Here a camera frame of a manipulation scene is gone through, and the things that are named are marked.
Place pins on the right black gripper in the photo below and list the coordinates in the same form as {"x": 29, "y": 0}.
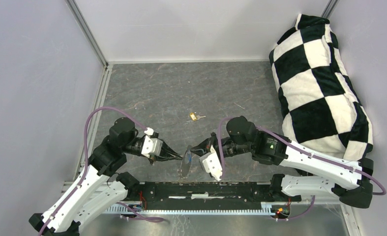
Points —
{"x": 205, "y": 145}

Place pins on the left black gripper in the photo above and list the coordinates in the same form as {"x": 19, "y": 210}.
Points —
{"x": 166, "y": 154}

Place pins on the metal keyring plate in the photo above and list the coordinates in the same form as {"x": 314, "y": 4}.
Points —
{"x": 186, "y": 162}

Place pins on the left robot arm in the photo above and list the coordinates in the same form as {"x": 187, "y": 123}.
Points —
{"x": 78, "y": 206}

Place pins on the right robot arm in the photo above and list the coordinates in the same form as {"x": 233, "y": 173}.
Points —
{"x": 326, "y": 175}

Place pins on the yellow capped key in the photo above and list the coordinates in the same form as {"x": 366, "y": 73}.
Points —
{"x": 195, "y": 117}

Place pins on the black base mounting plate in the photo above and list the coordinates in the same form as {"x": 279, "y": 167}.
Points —
{"x": 206, "y": 195}

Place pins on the black white checkered blanket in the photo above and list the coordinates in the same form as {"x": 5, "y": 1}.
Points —
{"x": 319, "y": 105}

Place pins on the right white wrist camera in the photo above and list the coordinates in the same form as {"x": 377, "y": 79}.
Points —
{"x": 211, "y": 164}

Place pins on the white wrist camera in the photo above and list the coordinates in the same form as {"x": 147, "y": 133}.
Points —
{"x": 152, "y": 145}
{"x": 211, "y": 164}

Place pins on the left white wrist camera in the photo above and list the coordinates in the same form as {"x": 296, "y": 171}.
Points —
{"x": 152, "y": 145}

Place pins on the white slotted cable duct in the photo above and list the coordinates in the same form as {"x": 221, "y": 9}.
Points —
{"x": 264, "y": 209}

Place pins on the red wired circuit board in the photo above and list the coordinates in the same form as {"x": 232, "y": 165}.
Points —
{"x": 282, "y": 212}

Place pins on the aluminium frame rail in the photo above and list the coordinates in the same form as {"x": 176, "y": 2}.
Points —
{"x": 76, "y": 12}

